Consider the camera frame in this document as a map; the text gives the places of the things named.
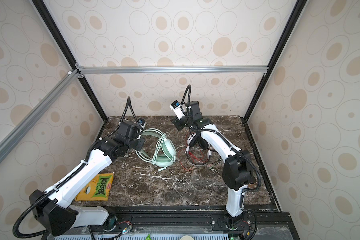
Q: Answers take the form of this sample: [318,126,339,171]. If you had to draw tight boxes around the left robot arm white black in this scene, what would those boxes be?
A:
[13,119,146,239]

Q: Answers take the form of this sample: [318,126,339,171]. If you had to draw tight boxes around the horizontal aluminium frame bar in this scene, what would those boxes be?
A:
[79,66,268,74]

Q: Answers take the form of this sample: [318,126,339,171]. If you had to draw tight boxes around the red headphone cable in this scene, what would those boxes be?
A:
[176,143,217,172]

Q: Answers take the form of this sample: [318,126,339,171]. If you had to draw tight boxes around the mint green headphones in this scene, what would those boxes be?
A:
[135,128,177,172]

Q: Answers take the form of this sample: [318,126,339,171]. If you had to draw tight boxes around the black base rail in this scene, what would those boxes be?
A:
[40,205,301,240]

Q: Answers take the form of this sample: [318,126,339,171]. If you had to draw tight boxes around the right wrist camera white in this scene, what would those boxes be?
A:
[170,100,187,120]

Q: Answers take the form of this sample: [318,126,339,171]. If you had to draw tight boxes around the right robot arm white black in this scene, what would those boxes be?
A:
[170,101,262,229]

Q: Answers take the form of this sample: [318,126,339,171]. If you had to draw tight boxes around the white black red headphones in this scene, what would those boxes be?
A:
[185,134,212,167]

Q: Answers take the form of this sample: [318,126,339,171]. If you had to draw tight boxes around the yellow green snack bag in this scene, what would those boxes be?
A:
[75,173,114,201]

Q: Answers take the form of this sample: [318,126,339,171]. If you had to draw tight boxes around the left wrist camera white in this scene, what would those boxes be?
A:
[138,118,146,129]

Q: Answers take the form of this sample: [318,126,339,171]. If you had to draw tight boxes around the left diagonal aluminium frame bar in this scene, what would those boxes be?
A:
[0,70,79,164]

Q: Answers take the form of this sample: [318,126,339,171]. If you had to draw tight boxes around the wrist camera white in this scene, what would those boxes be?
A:
[138,118,146,129]
[170,100,187,120]

